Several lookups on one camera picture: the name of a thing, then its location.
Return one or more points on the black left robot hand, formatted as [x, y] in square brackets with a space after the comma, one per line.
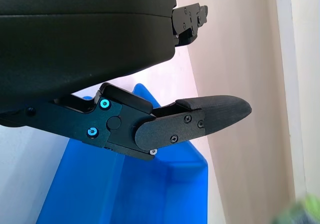
[75, 47]

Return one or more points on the blue plastic tray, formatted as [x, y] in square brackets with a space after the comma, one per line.
[120, 189]

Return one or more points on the green printed packet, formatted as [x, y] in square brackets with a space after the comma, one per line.
[300, 211]

